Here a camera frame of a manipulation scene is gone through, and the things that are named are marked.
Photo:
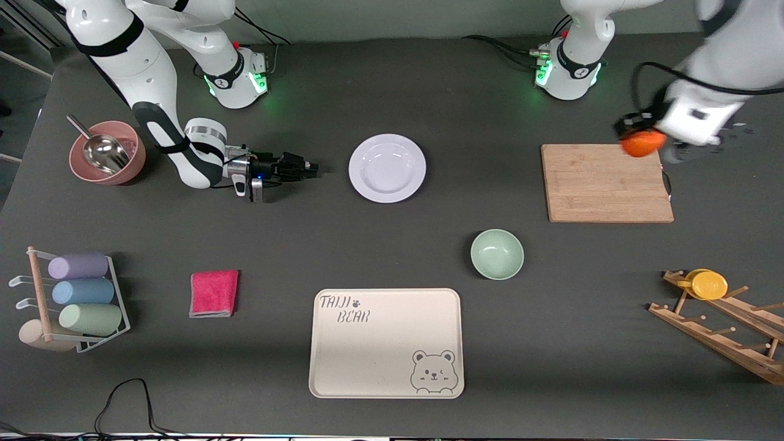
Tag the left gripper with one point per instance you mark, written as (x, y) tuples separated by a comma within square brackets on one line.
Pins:
[(631, 124)]

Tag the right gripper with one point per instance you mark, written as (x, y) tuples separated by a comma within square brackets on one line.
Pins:
[(273, 166)]

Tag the orange fruit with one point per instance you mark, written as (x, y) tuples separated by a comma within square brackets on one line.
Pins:
[(642, 144)]

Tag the white round plate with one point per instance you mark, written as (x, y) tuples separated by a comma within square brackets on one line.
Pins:
[(387, 168)]

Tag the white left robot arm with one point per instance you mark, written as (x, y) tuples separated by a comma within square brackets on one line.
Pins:
[(582, 30)]

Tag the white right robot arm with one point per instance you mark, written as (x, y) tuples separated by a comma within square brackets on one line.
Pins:
[(141, 67)]

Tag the wooden cutting board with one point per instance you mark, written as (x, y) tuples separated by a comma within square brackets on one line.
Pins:
[(600, 187)]

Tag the pink folded cloth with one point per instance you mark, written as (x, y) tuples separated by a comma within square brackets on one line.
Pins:
[(214, 294)]

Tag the yellow mug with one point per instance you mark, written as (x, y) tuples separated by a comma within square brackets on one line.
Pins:
[(709, 285)]

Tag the pink bowl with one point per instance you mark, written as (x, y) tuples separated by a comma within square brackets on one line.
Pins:
[(136, 159)]

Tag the metal scoop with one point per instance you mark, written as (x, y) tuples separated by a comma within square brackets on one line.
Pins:
[(107, 153)]

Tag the light green bowl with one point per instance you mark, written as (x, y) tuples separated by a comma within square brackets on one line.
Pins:
[(497, 255)]

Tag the beige bear print tray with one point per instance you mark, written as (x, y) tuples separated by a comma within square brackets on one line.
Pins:
[(380, 349)]

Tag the wooden mug rack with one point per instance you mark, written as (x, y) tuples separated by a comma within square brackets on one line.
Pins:
[(723, 343)]

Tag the purple cup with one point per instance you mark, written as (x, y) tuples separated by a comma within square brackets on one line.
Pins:
[(79, 266)]

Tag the blue cup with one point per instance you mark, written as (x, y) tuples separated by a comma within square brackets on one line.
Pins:
[(84, 291)]

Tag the pale green cup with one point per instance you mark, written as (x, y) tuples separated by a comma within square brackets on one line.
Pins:
[(92, 319)]

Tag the beige cup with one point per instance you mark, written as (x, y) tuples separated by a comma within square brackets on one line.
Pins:
[(33, 337)]

